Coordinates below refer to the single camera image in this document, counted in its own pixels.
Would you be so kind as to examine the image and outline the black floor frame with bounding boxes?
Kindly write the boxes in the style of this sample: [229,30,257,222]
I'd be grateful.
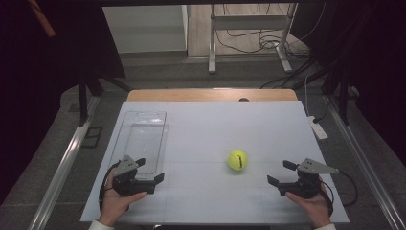
[80,126,104,150]

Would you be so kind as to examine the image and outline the white power strip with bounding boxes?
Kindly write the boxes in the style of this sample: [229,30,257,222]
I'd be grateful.
[307,115,329,141]

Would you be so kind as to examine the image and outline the clear plastic container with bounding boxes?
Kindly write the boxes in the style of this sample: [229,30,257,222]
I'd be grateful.
[109,110,168,180]

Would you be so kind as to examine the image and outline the person's right hand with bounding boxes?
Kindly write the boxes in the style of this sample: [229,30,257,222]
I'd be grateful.
[284,186,333,229]

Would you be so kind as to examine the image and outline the bundle of black floor cables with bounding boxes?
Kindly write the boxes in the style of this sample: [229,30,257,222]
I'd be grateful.
[214,3,327,90]

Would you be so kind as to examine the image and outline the wooden table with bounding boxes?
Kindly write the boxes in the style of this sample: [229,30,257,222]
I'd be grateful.
[126,88,299,103]

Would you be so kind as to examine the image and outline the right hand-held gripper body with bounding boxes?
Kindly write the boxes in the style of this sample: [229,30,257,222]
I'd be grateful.
[277,157,340,199]

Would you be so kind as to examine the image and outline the black plug with cable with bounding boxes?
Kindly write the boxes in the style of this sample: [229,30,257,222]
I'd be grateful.
[312,95,330,125]

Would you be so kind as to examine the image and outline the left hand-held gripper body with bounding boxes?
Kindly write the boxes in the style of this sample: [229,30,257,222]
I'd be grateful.
[111,155,156,196]

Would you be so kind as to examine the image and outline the black stand legs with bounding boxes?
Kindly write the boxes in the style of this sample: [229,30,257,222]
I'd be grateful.
[77,74,132,127]

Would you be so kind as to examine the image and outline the white cabinet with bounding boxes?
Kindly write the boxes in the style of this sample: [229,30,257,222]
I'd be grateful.
[101,4,190,55]

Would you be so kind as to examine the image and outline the white table cover board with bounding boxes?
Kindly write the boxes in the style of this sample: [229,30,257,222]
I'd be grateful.
[79,101,350,224]

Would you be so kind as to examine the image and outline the grey metal desk frame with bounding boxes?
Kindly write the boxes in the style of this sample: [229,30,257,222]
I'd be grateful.
[208,3,299,75]

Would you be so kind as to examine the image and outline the right hand-held gripper cable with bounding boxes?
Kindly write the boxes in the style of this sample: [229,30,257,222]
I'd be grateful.
[319,170,359,218]

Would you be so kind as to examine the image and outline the yellow tennis ball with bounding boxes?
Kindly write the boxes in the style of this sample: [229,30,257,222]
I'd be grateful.
[227,149,249,172]

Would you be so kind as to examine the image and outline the dark curtain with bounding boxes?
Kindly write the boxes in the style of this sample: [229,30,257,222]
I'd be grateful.
[289,0,406,159]
[0,0,126,205]

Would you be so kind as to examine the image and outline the person's right white sleeve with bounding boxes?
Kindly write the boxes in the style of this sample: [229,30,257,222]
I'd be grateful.
[313,222,337,230]

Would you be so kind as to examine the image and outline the person's left hand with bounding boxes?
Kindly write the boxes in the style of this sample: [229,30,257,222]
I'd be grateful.
[98,173,148,227]

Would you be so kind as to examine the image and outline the white cable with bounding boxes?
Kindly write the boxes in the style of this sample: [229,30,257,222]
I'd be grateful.
[304,75,312,118]

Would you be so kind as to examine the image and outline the aluminium rail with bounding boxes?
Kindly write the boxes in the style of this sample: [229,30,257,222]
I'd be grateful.
[325,95,406,230]
[28,95,101,230]

